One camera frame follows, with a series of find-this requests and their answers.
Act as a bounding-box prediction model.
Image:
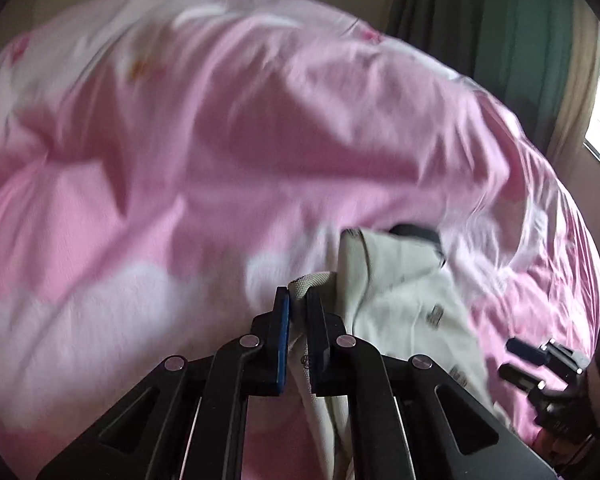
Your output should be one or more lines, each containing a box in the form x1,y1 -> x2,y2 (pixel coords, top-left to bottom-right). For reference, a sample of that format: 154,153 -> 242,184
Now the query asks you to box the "beige curtain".
545,0 -> 600,173

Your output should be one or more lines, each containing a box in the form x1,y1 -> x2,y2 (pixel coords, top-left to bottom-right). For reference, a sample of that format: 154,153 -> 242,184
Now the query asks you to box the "white printed polo shirt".
285,223 -> 501,480

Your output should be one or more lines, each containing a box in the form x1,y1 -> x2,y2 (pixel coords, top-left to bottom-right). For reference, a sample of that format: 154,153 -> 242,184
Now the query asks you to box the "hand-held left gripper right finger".
305,290 -> 561,480

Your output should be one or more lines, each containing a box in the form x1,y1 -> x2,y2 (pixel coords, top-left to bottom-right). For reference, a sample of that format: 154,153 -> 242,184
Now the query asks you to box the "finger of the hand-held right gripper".
506,338 -> 551,367
498,364 -> 548,394

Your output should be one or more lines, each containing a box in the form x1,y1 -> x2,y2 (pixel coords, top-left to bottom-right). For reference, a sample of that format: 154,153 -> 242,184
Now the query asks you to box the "grey-green curtain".
385,0 -> 576,128

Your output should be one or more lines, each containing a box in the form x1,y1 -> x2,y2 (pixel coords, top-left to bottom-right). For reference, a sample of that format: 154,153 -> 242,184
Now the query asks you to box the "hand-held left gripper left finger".
36,286 -> 292,480

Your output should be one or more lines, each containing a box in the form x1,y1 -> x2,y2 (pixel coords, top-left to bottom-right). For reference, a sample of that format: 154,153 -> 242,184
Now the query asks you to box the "pink printed duvet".
0,0 -> 600,480

